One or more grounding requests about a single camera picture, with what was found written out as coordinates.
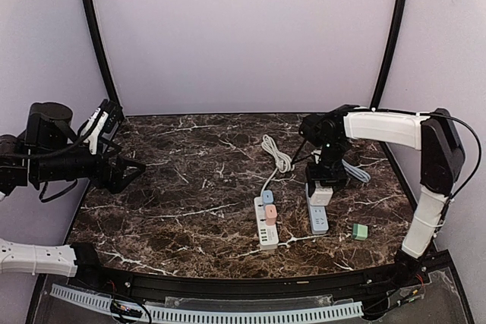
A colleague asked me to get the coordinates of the pink plug charger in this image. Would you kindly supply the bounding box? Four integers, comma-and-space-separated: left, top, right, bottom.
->
264, 204, 278, 226

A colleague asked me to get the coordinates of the blue plug charger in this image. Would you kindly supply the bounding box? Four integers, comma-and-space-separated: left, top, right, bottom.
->
261, 190, 274, 206

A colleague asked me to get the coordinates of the white slotted cable duct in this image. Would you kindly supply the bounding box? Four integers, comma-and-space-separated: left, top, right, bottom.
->
50, 284, 363, 324

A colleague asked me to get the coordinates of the grey blue power strip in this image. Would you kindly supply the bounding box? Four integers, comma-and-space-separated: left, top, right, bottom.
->
305, 185, 329, 235

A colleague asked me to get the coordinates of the green plug charger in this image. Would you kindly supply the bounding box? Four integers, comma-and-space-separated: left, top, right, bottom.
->
352, 223, 368, 241

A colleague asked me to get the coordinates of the white power strip cable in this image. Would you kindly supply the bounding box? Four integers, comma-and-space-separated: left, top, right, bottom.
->
257, 134, 296, 197

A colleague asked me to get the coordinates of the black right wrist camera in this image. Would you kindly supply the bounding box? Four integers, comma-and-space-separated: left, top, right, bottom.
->
298, 114, 328, 146

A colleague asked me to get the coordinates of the white power strip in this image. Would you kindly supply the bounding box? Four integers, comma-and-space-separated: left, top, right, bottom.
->
254, 197, 279, 250

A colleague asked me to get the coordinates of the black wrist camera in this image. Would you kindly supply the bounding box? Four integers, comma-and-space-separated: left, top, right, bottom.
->
298, 114, 328, 146
24, 102, 73, 150

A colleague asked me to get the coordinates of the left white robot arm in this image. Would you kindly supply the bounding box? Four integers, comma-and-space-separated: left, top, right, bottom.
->
1, 99, 146, 291

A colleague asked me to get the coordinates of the black frame post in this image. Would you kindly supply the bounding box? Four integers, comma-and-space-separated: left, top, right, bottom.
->
370, 0, 406, 108
82, 0, 122, 106

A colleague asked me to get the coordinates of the right black frame post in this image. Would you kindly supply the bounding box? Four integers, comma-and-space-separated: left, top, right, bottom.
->
370, 0, 406, 108

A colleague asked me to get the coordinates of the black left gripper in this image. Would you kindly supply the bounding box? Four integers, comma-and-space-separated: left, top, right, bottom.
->
33, 134, 147, 193

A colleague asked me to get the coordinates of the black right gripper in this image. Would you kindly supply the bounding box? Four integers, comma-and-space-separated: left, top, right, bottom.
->
306, 141, 349, 197

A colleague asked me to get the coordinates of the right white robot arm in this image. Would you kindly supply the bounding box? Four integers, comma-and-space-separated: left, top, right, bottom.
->
299, 105, 465, 289

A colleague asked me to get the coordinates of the left black frame post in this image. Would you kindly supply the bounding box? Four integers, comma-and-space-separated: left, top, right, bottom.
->
82, 0, 122, 106

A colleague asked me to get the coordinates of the small circuit board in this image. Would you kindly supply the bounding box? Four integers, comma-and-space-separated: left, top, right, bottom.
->
109, 300, 142, 318

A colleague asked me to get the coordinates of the black front rail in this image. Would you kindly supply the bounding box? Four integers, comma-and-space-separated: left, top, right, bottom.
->
41, 253, 453, 304

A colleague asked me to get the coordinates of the white cube socket adapter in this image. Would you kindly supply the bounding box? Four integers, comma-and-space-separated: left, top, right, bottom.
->
306, 184, 333, 206

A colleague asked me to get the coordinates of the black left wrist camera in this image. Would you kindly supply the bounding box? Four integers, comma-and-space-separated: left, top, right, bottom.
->
24, 102, 73, 150

